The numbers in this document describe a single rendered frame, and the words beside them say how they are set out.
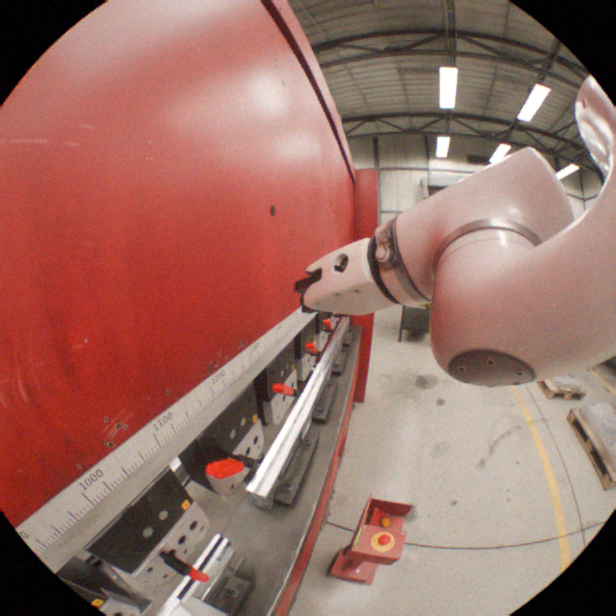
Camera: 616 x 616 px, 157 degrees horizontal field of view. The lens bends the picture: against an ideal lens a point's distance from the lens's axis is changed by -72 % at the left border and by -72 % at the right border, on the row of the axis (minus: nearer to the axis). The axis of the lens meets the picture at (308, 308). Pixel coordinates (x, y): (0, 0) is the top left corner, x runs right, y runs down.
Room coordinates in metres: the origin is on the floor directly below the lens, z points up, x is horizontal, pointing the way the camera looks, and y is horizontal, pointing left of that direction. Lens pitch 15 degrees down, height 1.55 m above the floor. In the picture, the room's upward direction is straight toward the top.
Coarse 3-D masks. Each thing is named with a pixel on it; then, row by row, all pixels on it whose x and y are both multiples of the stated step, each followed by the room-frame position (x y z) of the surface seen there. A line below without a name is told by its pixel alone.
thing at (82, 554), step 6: (78, 552) -0.08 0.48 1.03; (84, 552) -0.06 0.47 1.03; (84, 558) -0.08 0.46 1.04; (90, 558) -0.07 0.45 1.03; (96, 558) -0.06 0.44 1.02; (90, 564) -0.08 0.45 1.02; (96, 564) -0.07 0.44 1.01; (102, 564) -0.06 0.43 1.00; (108, 564) -0.05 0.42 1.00; (102, 570) -0.08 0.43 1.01; (108, 570) -0.07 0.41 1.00; (114, 576) -0.07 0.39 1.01; (120, 582) -0.08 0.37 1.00; (132, 588) -0.08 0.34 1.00; (150, 606) -0.10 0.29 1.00; (144, 612) -0.12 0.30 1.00
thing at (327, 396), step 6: (336, 384) 0.95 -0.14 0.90; (324, 390) 0.89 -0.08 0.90; (330, 390) 0.89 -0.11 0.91; (324, 396) 0.84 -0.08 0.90; (330, 396) 0.84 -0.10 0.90; (318, 402) 0.80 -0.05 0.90; (324, 402) 0.80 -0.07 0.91; (330, 402) 0.80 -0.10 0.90; (324, 408) 0.76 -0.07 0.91; (318, 414) 0.72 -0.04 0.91; (324, 414) 0.72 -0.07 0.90; (312, 420) 0.70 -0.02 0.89; (318, 420) 0.69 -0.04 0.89; (324, 420) 0.69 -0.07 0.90
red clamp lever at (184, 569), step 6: (162, 552) 0.03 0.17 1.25; (168, 558) 0.02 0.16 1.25; (174, 558) 0.03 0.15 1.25; (168, 564) 0.02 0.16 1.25; (174, 564) 0.02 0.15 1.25; (180, 564) 0.02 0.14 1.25; (186, 564) 0.03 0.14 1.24; (180, 570) 0.01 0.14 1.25; (186, 570) 0.02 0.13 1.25; (192, 570) 0.02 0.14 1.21; (198, 570) 0.03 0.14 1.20; (192, 576) 0.01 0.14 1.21; (198, 576) 0.02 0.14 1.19; (204, 576) 0.02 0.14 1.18
